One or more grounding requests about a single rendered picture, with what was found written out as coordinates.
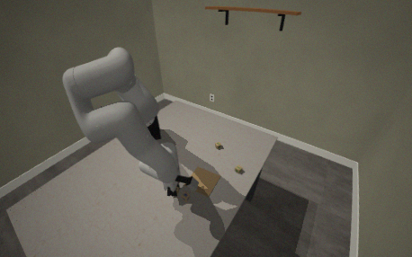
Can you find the tan flat mat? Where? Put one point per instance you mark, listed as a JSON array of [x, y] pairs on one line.
[[207, 181]]

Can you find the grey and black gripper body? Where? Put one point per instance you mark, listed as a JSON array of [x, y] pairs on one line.
[[172, 185]]

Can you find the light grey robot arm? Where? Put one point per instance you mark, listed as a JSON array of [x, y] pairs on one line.
[[127, 120]]

